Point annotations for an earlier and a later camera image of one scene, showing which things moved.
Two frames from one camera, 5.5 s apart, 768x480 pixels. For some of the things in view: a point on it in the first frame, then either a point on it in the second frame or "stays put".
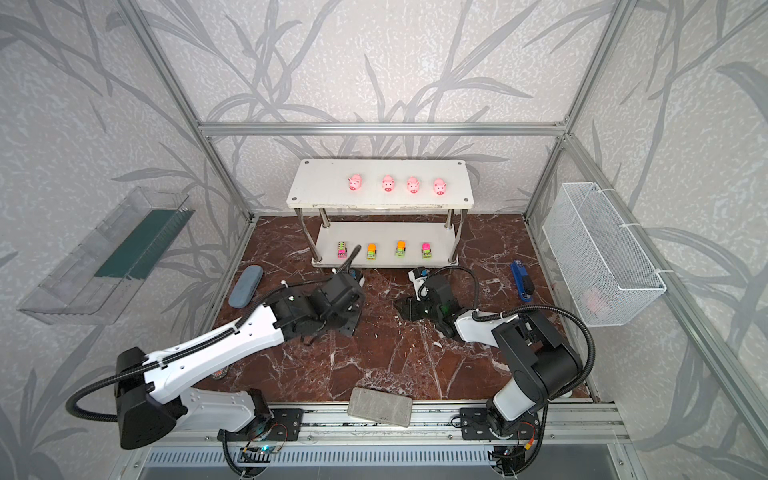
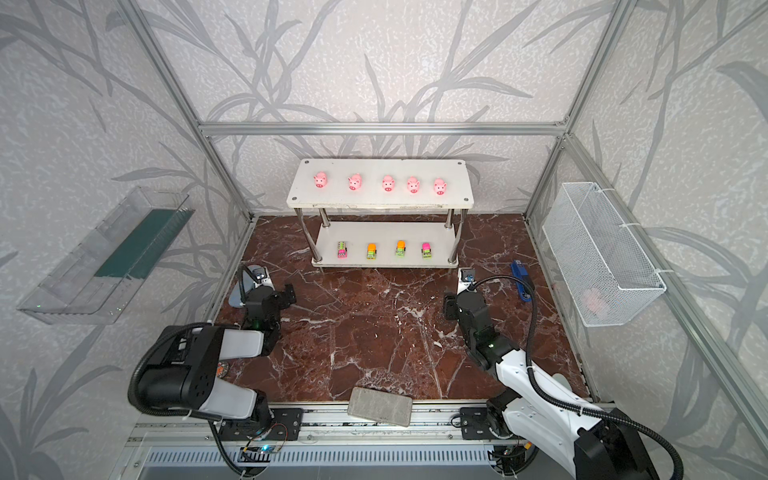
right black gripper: [421, 302] to [466, 300]
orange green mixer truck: [400, 248] stays put
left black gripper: [346, 282] to [264, 298]
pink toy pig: [413, 185] stays put
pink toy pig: [355, 182] stays put
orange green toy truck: [371, 251] stays put
